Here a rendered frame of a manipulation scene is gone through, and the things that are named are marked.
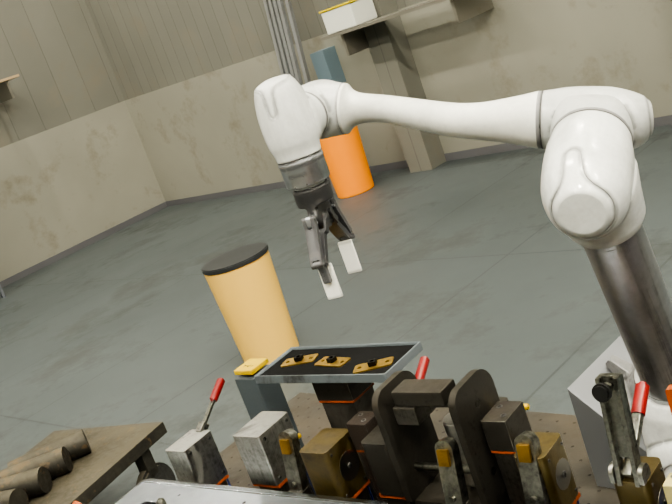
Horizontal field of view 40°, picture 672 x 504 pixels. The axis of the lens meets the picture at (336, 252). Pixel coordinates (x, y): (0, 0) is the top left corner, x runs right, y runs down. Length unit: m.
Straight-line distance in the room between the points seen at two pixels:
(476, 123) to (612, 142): 0.27
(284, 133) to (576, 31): 6.88
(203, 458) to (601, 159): 1.17
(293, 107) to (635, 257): 0.66
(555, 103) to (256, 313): 4.06
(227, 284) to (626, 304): 4.04
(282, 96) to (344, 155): 7.68
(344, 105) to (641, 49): 6.54
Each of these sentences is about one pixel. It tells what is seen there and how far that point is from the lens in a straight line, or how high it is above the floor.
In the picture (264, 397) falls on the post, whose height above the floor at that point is 1.09.
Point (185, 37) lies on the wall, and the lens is 11.97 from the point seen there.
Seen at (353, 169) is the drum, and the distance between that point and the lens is 9.44.
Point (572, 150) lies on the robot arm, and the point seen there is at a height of 1.53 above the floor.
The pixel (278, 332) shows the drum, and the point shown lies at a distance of 5.58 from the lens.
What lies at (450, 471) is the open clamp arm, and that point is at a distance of 1.66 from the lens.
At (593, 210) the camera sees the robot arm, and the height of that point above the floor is 1.45.
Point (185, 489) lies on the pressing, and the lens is 2.10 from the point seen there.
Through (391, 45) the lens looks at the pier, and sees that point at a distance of 9.33.
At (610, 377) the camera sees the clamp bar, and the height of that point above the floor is 1.21.
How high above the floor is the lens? 1.85
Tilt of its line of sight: 14 degrees down
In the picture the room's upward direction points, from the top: 20 degrees counter-clockwise
